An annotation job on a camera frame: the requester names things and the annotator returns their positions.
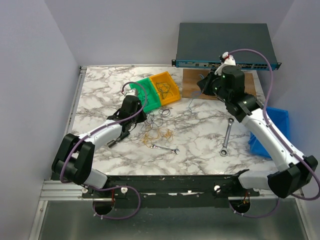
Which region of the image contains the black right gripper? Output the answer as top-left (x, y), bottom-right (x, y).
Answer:
top-left (196, 68), bottom-right (230, 103)

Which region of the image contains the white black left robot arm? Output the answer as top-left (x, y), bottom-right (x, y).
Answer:
top-left (51, 95), bottom-right (147, 198)

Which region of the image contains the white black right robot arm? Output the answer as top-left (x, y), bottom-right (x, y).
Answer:
top-left (197, 65), bottom-right (318, 199)

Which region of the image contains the brown wooden board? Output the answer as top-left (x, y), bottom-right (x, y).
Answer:
top-left (182, 68), bottom-right (258, 101)

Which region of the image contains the green plastic bin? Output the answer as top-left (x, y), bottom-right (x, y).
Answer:
top-left (129, 78), bottom-right (161, 113)

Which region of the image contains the small open-end wrench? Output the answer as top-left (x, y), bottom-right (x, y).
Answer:
top-left (150, 144), bottom-right (180, 155)

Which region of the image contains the orange plastic bin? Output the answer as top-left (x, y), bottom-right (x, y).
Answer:
top-left (149, 71), bottom-right (181, 106)

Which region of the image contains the black pipe fitting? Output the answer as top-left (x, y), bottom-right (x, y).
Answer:
top-left (107, 132), bottom-right (130, 148)

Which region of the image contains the silver ratchet wrench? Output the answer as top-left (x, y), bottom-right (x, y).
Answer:
top-left (219, 117), bottom-right (235, 157)

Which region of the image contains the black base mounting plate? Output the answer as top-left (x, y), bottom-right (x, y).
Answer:
top-left (82, 173), bottom-right (260, 209)

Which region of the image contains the blue plastic bin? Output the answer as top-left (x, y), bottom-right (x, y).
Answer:
top-left (248, 106), bottom-right (292, 158)

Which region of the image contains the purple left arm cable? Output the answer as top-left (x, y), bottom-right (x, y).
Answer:
top-left (59, 81), bottom-right (151, 221)

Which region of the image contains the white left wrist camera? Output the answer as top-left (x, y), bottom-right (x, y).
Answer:
top-left (122, 88), bottom-right (139, 101)

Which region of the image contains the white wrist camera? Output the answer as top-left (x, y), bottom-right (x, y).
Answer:
top-left (214, 51), bottom-right (236, 76)
top-left (122, 88), bottom-right (139, 101)

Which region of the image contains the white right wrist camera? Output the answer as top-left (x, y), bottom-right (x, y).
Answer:
top-left (214, 51), bottom-right (236, 76)

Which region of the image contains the grey network switch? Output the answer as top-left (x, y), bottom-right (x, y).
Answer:
top-left (171, 23), bottom-right (281, 71)

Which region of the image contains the aluminium frame rail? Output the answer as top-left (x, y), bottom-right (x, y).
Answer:
top-left (39, 180), bottom-right (82, 201)

